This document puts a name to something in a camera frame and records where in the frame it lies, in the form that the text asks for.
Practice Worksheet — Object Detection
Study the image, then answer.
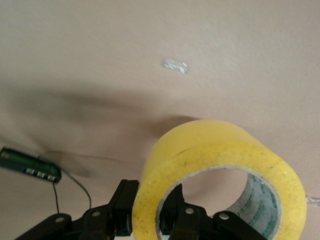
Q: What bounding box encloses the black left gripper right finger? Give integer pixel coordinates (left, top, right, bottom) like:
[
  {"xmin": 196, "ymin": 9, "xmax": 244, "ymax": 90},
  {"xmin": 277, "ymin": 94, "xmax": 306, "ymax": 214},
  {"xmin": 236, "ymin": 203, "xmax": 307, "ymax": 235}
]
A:
[{"xmin": 160, "ymin": 184, "xmax": 271, "ymax": 240}]

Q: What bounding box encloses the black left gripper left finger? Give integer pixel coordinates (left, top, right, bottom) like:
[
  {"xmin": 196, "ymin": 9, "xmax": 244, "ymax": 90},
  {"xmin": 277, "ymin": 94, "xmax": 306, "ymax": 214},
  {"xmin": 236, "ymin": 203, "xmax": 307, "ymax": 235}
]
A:
[{"xmin": 74, "ymin": 179, "xmax": 140, "ymax": 240}]

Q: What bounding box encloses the yellow packing tape roll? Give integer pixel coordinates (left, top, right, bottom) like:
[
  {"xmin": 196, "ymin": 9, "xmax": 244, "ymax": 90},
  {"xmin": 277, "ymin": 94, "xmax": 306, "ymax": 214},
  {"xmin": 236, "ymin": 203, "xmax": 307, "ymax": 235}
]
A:
[{"xmin": 132, "ymin": 119, "xmax": 308, "ymax": 240}]

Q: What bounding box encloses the crumpled clear tape scrap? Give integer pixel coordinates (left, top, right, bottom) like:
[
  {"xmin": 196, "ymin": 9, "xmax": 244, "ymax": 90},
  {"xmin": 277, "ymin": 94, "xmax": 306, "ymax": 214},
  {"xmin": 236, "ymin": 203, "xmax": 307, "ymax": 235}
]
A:
[{"xmin": 161, "ymin": 58, "xmax": 191, "ymax": 76}]

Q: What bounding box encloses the green circuit board module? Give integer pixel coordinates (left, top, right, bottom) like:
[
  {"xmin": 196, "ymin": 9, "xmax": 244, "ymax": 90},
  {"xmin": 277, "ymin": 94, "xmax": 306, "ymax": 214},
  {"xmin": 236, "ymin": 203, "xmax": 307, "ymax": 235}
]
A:
[{"xmin": 0, "ymin": 146, "xmax": 62, "ymax": 185}]

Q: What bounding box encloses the thin grey wire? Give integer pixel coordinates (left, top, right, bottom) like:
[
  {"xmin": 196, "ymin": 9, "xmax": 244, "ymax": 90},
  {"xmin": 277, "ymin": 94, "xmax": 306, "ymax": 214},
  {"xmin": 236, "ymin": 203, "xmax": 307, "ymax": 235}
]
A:
[{"xmin": 59, "ymin": 169, "xmax": 93, "ymax": 209}]

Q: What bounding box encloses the thin black wire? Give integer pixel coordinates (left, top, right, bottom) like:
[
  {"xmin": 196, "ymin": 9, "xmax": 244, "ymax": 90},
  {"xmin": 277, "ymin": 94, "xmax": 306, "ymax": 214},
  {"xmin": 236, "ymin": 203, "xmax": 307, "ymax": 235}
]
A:
[{"xmin": 52, "ymin": 183, "xmax": 62, "ymax": 215}]

